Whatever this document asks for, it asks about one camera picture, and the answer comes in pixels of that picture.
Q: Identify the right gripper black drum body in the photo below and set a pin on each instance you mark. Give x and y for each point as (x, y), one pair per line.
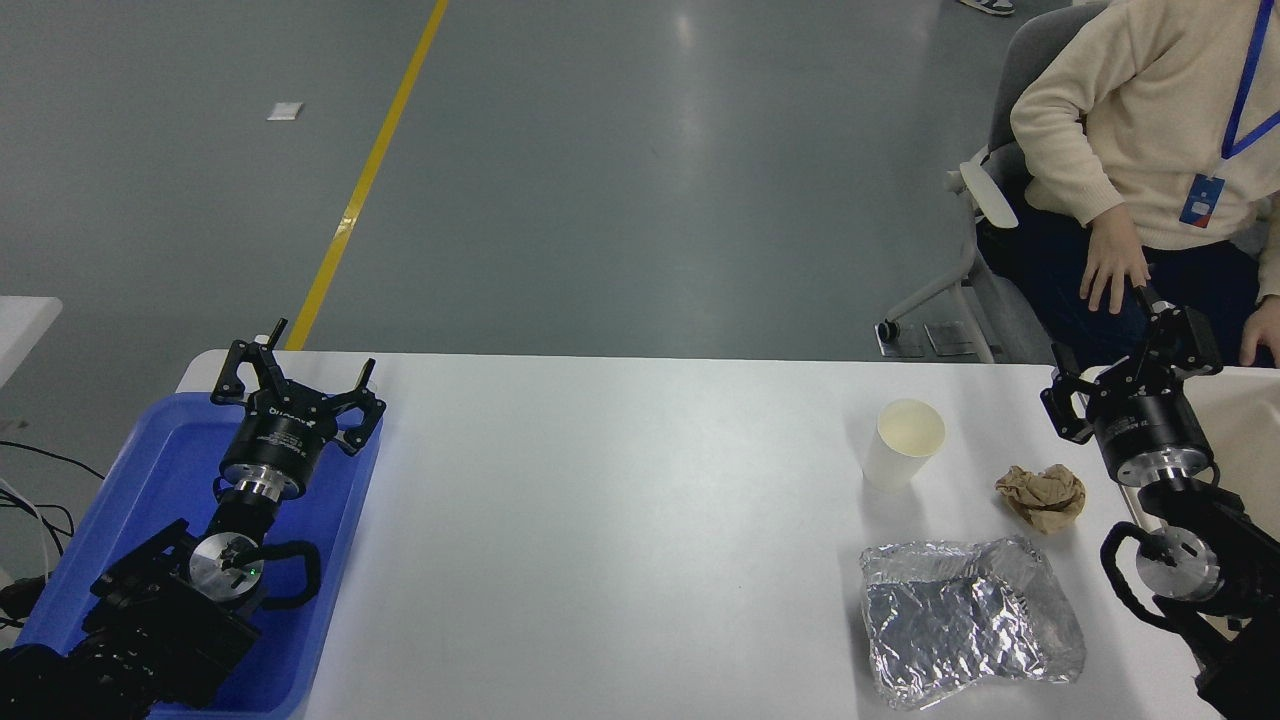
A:
(1145, 420)

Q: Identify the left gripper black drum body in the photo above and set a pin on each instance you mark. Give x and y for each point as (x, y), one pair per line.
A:
(275, 440)

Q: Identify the white paper cup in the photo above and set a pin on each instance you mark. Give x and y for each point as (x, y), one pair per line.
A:
(895, 460)

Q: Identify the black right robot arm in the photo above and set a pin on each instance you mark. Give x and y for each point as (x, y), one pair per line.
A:
(1215, 530)

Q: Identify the person's right forearm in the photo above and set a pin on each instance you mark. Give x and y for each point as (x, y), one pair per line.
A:
(1065, 165)

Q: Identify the person's left forearm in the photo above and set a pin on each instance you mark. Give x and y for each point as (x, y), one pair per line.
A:
(1271, 250)

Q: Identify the person's left hand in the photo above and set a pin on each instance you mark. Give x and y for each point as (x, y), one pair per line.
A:
(1262, 335)

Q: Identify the person's right hand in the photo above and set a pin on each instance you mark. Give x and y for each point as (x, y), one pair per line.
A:
(1112, 260)

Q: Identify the crumpled tan paper ball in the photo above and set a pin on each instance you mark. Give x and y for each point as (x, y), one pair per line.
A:
(1042, 497)

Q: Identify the large pale bin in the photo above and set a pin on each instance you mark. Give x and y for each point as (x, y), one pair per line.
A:
(1240, 420)

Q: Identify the blue plastic tray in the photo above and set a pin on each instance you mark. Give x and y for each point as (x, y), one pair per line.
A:
(160, 470)

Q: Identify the grey floor plate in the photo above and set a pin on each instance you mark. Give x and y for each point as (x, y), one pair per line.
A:
(948, 338)
(903, 342)

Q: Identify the white side table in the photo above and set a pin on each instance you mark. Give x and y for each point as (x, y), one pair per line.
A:
(25, 330)

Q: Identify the crumpled silver foil tray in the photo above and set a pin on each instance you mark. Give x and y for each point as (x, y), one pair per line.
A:
(960, 620)

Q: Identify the person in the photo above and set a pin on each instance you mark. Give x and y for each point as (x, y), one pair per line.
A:
(1150, 100)

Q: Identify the black power adapter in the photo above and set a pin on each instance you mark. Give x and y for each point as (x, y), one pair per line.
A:
(20, 598)

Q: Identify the grey rolling chair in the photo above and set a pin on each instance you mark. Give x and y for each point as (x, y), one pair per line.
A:
(1030, 60)

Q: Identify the white sneaker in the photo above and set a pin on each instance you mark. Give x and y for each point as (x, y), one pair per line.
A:
(988, 5)

